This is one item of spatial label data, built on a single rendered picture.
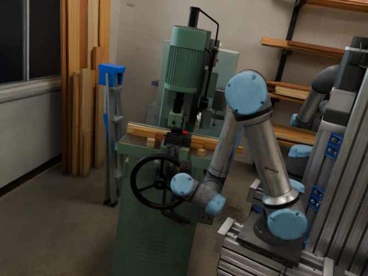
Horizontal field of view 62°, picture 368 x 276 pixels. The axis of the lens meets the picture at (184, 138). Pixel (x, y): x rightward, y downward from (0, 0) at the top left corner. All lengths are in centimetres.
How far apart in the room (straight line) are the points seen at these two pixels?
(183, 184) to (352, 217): 66
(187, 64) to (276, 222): 89
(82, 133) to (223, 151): 210
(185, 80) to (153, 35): 253
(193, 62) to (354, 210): 95
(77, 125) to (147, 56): 152
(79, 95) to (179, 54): 158
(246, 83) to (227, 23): 303
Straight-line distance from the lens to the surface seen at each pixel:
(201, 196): 103
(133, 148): 159
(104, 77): 243
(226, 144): 108
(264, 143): 93
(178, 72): 155
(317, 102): 167
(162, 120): 188
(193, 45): 154
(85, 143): 302
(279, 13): 389
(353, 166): 126
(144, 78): 411
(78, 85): 291
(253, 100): 87
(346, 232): 136
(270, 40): 351
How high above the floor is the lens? 148
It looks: 19 degrees down
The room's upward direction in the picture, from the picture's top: 10 degrees clockwise
